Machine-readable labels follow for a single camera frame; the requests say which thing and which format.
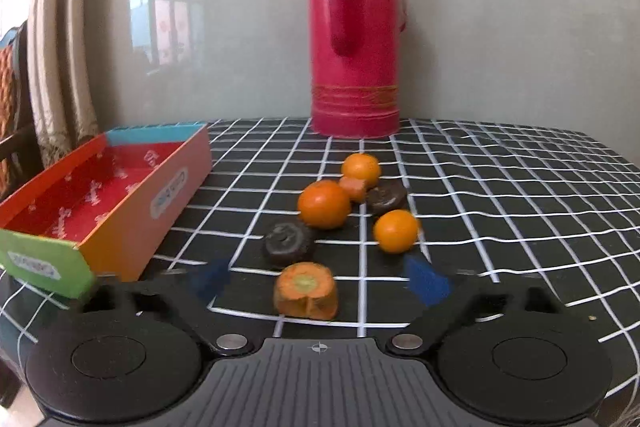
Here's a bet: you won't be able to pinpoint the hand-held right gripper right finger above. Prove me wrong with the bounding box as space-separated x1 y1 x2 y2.
385 254 566 358

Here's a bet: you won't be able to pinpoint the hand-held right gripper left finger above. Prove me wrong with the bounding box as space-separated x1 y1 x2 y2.
82 256 256 358

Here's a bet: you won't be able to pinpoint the orange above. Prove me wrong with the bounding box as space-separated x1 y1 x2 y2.
373 209 420 255
297 180 352 230
341 153 382 188

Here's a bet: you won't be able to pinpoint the dark brown mangosteen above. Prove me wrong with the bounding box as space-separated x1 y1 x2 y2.
262 221 317 270
366 180 409 215

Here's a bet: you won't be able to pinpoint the large carrot piece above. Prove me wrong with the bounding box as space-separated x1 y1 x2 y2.
272 262 339 321

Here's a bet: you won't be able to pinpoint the small carrot piece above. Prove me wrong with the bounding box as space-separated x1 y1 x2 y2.
339 176 368 204

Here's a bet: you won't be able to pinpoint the colourful cardboard box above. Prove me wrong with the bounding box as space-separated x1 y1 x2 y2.
0 123 213 300

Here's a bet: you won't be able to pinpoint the black checked tablecloth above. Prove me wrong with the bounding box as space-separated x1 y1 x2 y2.
0 117 640 427

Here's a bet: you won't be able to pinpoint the red thermos flask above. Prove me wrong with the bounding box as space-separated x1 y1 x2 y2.
304 0 408 140

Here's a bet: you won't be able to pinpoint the wicker wooden chair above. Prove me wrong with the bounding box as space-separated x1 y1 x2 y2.
0 22 46 202

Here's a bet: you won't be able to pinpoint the beige curtain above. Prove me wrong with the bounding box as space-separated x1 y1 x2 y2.
27 0 101 168

